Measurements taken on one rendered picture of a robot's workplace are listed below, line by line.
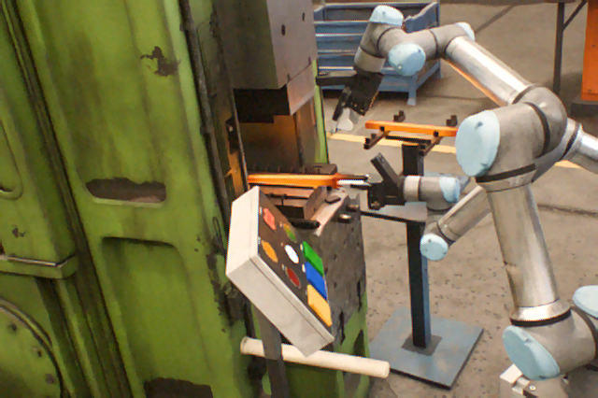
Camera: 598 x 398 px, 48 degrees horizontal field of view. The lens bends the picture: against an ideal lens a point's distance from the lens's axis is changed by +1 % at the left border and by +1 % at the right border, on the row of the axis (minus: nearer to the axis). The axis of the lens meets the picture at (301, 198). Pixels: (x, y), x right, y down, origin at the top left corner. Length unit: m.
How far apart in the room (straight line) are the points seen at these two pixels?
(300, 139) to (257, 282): 1.02
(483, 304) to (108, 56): 2.09
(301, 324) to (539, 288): 0.49
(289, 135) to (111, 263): 0.75
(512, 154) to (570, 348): 0.39
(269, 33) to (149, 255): 0.75
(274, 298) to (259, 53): 0.70
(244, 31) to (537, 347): 1.06
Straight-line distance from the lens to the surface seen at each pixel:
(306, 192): 2.08
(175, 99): 1.68
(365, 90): 1.76
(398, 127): 2.48
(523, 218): 1.35
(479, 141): 1.30
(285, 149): 2.38
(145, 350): 2.30
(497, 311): 3.19
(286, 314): 1.45
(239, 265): 1.39
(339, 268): 2.21
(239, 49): 1.85
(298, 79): 1.95
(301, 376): 2.40
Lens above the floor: 1.89
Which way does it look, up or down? 26 degrees down
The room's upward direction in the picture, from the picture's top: 8 degrees counter-clockwise
